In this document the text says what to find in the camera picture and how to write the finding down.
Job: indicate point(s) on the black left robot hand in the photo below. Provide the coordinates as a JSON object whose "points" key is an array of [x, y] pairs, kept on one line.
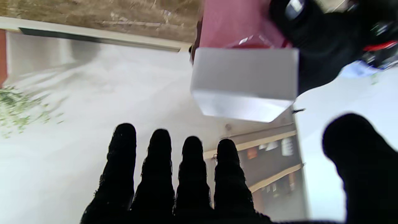
{"points": [[326, 40]]}

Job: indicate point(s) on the wooden wall shelf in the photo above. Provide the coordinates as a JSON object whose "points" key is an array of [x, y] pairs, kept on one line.
{"points": [[267, 141]]}

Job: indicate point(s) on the metal hanging rail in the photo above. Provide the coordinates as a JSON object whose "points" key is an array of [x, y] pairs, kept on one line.
{"points": [[248, 130]]}

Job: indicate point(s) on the white square bottle cap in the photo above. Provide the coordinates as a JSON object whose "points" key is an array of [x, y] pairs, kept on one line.
{"points": [[245, 84]]}

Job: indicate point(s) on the wooden counter ledge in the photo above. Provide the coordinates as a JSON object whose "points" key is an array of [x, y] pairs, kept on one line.
{"points": [[62, 29]]}

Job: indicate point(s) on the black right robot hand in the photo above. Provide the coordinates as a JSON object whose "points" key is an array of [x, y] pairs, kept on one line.
{"points": [[186, 186]]}

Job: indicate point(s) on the row of glass jars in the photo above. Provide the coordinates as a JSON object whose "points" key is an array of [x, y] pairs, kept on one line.
{"points": [[276, 146]]}

